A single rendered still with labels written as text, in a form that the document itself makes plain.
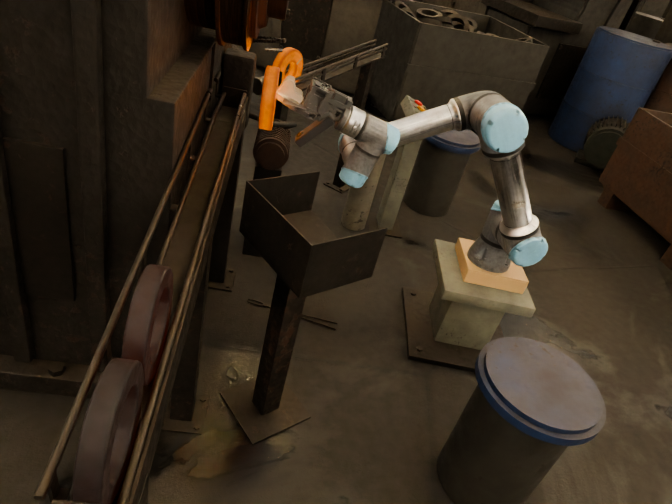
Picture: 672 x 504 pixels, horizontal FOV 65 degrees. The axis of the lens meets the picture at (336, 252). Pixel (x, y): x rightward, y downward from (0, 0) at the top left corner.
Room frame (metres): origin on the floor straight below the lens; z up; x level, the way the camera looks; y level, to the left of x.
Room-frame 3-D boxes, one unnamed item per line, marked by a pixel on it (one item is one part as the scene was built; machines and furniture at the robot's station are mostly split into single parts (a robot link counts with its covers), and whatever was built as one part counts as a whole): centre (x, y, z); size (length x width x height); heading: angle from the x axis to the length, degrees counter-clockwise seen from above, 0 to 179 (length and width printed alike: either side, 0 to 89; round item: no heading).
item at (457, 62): (4.11, -0.42, 0.39); 1.03 x 0.83 x 0.77; 115
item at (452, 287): (1.60, -0.52, 0.28); 0.32 x 0.32 x 0.04; 5
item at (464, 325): (1.60, -0.52, 0.13); 0.40 x 0.40 x 0.26; 5
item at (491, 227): (1.60, -0.52, 0.52); 0.13 x 0.12 x 0.14; 15
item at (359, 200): (2.20, -0.04, 0.26); 0.12 x 0.12 x 0.52
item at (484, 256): (1.61, -0.52, 0.40); 0.15 x 0.15 x 0.10
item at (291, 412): (1.01, 0.07, 0.36); 0.26 x 0.20 x 0.72; 45
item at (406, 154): (2.27, -0.19, 0.31); 0.24 x 0.16 x 0.62; 10
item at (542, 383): (0.98, -0.57, 0.22); 0.32 x 0.32 x 0.43
